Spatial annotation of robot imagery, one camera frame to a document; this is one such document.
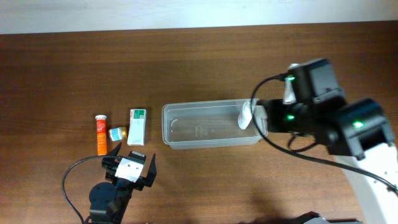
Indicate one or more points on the white green Panadol box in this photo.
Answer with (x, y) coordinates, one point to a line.
(136, 133)

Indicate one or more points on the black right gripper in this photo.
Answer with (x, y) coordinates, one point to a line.
(275, 107)

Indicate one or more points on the dark bottle white cap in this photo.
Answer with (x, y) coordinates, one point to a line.
(289, 95)

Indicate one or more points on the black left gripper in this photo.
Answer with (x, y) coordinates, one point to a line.
(108, 163)

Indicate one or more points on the small jar gold lid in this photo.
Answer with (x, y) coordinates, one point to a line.
(117, 134)

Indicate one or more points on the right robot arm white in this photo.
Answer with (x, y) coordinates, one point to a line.
(359, 137)

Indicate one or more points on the white spray bottle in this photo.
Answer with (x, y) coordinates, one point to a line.
(245, 116)

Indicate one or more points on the clear plastic container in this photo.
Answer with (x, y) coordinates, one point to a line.
(205, 124)

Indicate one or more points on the orange tablet tube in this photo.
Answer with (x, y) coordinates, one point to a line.
(101, 135)

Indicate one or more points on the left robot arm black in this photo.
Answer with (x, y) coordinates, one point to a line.
(109, 199)

